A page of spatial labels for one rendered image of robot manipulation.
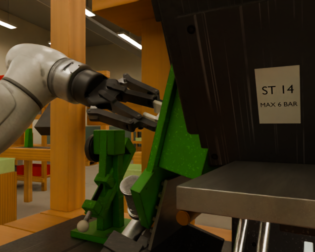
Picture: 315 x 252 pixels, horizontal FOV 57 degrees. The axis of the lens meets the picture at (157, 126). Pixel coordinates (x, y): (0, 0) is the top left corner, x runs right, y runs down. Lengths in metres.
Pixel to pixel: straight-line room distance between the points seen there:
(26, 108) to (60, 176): 0.49
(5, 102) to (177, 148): 0.36
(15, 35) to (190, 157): 9.95
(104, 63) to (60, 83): 11.81
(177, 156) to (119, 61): 11.70
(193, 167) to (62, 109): 0.73
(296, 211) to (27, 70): 0.58
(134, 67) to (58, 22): 10.65
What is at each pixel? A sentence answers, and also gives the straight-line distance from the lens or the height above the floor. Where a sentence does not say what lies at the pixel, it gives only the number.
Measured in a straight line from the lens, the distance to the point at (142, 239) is 0.53.
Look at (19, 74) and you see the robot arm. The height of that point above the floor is 1.29.
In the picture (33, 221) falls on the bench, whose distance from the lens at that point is 1.04.
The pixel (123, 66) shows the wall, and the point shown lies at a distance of 11.98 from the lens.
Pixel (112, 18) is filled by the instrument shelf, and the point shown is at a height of 1.50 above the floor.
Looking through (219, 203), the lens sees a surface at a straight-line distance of 0.22.
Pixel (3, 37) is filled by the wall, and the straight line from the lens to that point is 9.94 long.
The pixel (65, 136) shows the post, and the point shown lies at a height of 1.14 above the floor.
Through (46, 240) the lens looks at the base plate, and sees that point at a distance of 0.81.
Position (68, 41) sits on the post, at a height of 1.48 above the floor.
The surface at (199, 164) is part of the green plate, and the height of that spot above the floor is 1.12.
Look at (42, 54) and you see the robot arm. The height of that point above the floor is 1.33.
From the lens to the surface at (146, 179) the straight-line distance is 0.43.
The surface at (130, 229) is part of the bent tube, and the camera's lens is 0.54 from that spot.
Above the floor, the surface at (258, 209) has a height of 1.12.
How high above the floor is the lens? 1.17
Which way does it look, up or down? level
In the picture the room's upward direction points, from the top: straight up
